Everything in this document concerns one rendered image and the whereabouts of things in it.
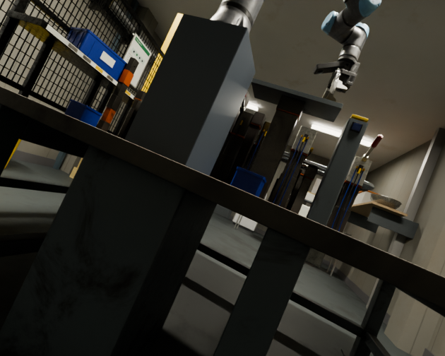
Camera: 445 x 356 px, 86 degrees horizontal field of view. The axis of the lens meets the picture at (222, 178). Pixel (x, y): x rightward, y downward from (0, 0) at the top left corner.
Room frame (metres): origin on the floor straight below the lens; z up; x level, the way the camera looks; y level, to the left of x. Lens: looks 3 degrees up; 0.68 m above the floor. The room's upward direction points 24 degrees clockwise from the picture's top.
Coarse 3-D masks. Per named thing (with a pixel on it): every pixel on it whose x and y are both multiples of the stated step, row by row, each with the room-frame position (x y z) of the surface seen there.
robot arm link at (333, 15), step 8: (328, 16) 0.92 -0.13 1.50; (336, 16) 0.89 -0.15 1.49; (328, 24) 0.91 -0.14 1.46; (336, 24) 0.89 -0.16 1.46; (344, 24) 0.87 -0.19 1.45; (328, 32) 0.93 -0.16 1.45; (336, 32) 0.92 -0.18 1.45; (344, 32) 0.91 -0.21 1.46; (336, 40) 0.96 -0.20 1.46; (344, 40) 0.94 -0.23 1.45
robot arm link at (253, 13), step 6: (222, 0) 0.69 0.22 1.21; (228, 0) 0.67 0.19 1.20; (234, 0) 0.66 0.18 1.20; (240, 0) 0.66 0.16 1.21; (246, 0) 0.67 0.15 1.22; (252, 0) 0.67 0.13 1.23; (258, 0) 0.69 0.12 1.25; (264, 0) 0.73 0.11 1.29; (246, 6) 0.67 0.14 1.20; (252, 6) 0.68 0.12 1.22; (258, 6) 0.70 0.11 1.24; (252, 12) 0.69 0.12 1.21; (258, 12) 0.72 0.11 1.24; (252, 18) 0.70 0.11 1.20
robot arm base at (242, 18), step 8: (224, 8) 0.67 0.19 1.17; (232, 8) 0.66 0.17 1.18; (240, 8) 0.67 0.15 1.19; (216, 16) 0.66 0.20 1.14; (224, 16) 0.65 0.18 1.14; (232, 16) 0.66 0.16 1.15; (240, 16) 0.67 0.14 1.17; (248, 16) 0.68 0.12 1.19; (240, 24) 0.67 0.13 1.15; (248, 24) 0.69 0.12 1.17
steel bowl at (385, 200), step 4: (372, 196) 3.39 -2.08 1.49; (376, 196) 3.32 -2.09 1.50; (380, 196) 3.27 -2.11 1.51; (384, 196) 3.24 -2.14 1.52; (372, 200) 3.40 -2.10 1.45; (376, 200) 3.32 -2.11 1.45; (380, 200) 3.28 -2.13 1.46; (384, 200) 3.24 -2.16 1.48; (388, 200) 3.21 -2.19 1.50; (392, 200) 3.20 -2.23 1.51; (396, 200) 3.19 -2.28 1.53; (384, 204) 3.25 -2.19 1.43; (388, 204) 3.23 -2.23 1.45; (392, 204) 3.21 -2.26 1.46; (396, 204) 3.21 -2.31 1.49; (400, 204) 3.26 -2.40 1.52; (396, 208) 3.31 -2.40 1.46
